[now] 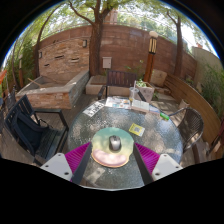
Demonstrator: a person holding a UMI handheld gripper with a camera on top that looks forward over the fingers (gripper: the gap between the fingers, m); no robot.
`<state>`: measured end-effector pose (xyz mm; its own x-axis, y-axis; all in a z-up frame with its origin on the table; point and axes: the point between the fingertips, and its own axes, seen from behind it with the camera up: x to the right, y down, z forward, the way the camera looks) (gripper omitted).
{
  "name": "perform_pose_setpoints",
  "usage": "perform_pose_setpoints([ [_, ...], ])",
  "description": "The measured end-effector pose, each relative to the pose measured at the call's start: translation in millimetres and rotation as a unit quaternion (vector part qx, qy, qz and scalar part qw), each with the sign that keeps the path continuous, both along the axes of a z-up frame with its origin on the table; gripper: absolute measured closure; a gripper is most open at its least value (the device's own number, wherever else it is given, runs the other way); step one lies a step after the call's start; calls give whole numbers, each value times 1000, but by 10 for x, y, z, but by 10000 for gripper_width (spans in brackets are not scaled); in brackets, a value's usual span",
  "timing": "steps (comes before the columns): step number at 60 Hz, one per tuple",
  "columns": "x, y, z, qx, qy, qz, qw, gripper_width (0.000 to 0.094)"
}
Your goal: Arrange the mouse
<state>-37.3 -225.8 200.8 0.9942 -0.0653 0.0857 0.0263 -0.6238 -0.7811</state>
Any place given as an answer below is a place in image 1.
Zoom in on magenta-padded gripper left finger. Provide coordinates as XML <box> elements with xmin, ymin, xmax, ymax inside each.
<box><xmin>39</xmin><ymin>141</ymin><xmax>93</xmax><ymax>186</ymax></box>

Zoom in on curved wooden bench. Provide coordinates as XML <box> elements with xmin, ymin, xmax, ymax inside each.
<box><xmin>164</xmin><ymin>73</ymin><xmax>224</xmax><ymax>148</ymax></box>

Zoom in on round green mouse pad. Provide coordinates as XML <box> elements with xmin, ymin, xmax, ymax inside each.
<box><xmin>90</xmin><ymin>127</ymin><xmax>135</xmax><ymax>169</ymax></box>

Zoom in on white number sign plate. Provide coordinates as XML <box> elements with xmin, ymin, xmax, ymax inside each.
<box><xmin>82</xmin><ymin>100</ymin><xmax>106</xmax><ymax>118</ymax></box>

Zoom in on beige stone block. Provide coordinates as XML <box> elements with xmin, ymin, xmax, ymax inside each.
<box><xmin>150</xmin><ymin>68</ymin><xmax>169</xmax><ymax>89</ymax></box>

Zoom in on dark wicker chair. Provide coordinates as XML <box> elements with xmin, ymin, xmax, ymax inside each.
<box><xmin>168</xmin><ymin>106</ymin><xmax>205</xmax><ymax>155</ymax></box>

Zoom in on stone garden basin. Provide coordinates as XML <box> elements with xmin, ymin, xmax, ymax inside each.
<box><xmin>15</xmin><ymin>69</ymin><xmax>91</xmax><ymax>111</ymax></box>

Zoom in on thick forked tree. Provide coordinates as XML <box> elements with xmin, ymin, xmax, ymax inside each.
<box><xmin>68</xmin><ymin>0</ymin><xmax>115</xmax><ymax>77</ymax></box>

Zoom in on slim tree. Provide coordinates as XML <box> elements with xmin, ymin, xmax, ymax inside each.
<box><xmin>165</xmin><ymin>9</ymin><xmax>185</xmax><ymax>79</ymax></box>

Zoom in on dark wooden slatted chair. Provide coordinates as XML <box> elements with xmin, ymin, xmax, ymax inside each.
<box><xmin>97</xmin><ymin>69</ymin><xmax>148</xmax><ymax>102</ymax></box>

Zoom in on colourful printed magazine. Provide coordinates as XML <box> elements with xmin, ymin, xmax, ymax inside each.
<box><xmin>104</xmin><ymin>95</ymin><xmax>133</xmax><ymax>110</ymax></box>

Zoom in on blue and white tissue pack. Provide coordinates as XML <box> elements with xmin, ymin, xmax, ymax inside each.
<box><xmin>148</xmin><ymin>105</ymin><xmax>161</xmax><ymax>115</ymax></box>

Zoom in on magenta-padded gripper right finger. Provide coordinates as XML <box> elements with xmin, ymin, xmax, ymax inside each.
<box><xmin>132</xmin><ymin>142</ymin><xmax>184</xmax><ymax>186</ymax></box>

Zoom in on black plastic garden chair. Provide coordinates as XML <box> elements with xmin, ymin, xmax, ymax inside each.
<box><xmin>2</xmin><ymin>94</ymin><xmax>70</xmax><ymax>166</ymax></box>

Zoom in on concrete planter with plants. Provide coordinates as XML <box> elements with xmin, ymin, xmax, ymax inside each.
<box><xmin>134</xmin><ymin>78</ymin><xmax>156</xmax><ymax>103</ymax></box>

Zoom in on grey wall box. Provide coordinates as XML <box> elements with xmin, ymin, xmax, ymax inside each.
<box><xmin>101</xmin><ymin>56</ymin><xmax>113</xmax><ymax>70</ymax></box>

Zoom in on wooden garden lamp post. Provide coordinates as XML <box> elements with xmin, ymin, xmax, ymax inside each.
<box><xmin>143</xmin><ymin>30</ymin><xmax>160</xmax><ymax>84</ymax></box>

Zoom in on grey and black computer mouse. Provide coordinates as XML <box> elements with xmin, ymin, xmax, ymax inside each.
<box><xmin>108</xmin><ymin>134</ymin><xmax>123</xmax><ymax>152</ymax></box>

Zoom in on yellow code card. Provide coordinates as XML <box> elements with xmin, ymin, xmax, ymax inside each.
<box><xmin>128</xmin><ymin>122</ymin><xmax>146</xmax><ymax>138</ymax></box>

